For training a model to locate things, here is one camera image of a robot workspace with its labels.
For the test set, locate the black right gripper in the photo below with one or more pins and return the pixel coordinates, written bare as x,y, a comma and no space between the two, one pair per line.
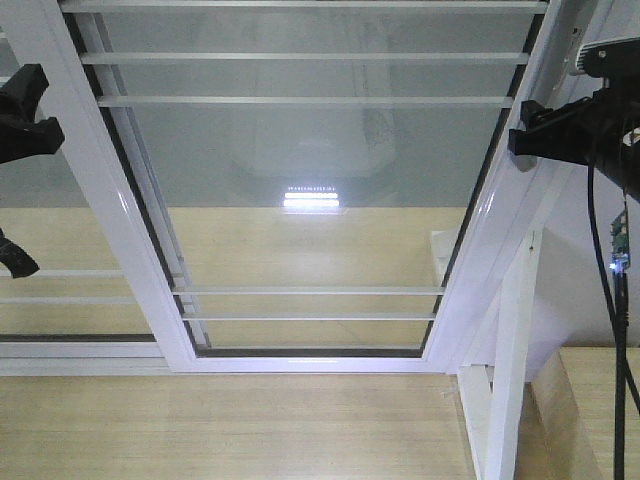
601,130

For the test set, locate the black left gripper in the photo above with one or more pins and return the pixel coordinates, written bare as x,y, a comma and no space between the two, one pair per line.
21,135

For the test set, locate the white framed sliding glass door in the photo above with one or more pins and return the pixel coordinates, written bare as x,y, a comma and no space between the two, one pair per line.
183,359

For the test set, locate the white fixed glass door panel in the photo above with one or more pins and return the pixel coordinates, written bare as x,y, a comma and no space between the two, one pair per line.
37,34

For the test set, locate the green circuit board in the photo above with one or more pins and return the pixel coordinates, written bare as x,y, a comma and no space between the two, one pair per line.
620,243

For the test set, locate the white diagonal support brace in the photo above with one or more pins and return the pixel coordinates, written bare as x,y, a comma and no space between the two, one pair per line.
492,377

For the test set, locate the white door frame post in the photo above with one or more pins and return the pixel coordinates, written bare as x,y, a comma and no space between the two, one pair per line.
543,206

